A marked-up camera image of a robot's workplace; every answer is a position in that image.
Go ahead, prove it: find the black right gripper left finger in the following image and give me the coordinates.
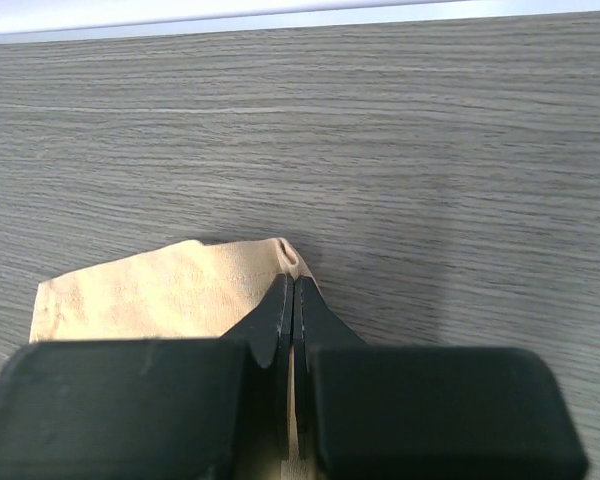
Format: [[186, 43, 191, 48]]
[[0, 275, 293, 479]]

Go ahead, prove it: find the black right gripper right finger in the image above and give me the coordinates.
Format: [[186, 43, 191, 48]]
[[293, 277, 589, 479]]

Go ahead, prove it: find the beige t shirt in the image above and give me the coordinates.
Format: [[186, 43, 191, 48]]
[[28, 237, 326, 480]]

